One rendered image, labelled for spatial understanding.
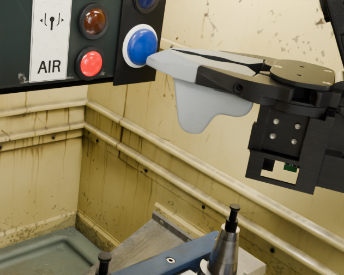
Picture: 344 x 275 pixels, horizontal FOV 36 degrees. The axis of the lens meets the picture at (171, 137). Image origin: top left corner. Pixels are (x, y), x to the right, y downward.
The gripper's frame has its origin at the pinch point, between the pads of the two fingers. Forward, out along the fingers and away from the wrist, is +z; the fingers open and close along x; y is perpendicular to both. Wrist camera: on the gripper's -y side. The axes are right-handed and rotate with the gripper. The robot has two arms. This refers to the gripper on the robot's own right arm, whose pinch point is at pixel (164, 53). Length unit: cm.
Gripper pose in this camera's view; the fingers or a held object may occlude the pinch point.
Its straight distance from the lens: 43.5
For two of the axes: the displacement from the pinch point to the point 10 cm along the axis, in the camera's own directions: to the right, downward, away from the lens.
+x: 2.9, -3.2, 9.0
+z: -9.5, -2.4, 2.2
